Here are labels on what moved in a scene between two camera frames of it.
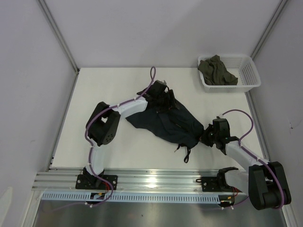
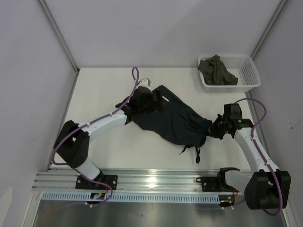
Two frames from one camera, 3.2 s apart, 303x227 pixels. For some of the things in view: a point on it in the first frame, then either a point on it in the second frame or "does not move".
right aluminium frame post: (269, 28) does not move
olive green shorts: (215, 72) does not move
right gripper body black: (209, 136) → (218, 128)
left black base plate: (92, 182) does not move
